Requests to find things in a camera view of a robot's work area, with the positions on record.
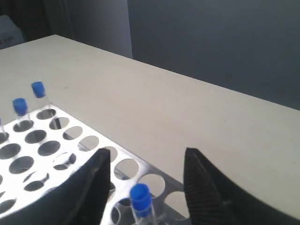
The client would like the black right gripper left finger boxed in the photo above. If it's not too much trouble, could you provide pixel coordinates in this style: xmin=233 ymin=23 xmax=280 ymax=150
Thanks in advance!
xmin=0 ymin=148 xmax=110 ymax=225

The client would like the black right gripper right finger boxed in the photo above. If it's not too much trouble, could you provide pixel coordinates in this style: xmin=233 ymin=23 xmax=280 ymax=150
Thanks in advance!
xmin=183 ymin=148 xmax=300 ymax=225

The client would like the stainless steel test tube rack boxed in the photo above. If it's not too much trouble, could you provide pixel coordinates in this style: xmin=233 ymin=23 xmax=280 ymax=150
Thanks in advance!
xmin=0 ymin=107 xmax=190 ymax=225

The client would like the blue-capped tube back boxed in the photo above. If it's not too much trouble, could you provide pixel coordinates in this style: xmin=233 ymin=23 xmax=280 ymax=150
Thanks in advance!
xmin=129 ymin=183 xmax=158 ymax=225

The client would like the blue-capped tube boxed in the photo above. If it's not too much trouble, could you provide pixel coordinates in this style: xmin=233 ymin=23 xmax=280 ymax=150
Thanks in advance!
xmin=31 ymin=81 xmax=51 ymax=109
xmin=13 ymin=98 xmax=31 ymax=125
xmin=129 ymin=183 xmax=158 ymax=225

